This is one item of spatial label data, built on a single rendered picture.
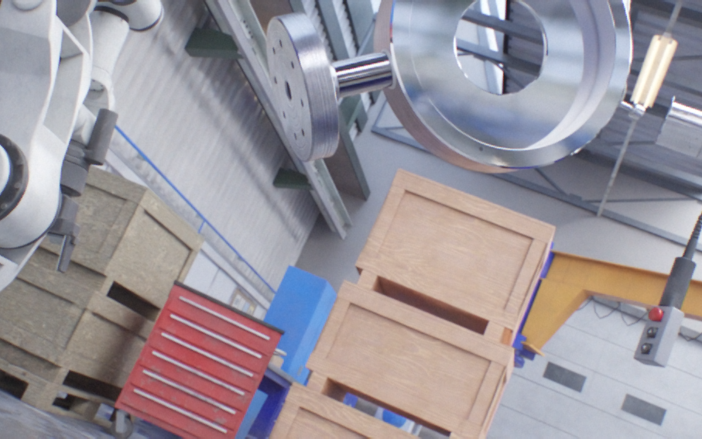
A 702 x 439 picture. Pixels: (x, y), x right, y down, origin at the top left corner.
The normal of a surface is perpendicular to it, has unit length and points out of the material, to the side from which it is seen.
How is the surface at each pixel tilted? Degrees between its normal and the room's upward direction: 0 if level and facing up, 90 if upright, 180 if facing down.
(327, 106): 113
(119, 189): 90
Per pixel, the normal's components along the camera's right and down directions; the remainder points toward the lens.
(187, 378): 0.17, -0.17
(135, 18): 0.22, 0.92
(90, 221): -0.18, -0.32
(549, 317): -0.58, -0.44
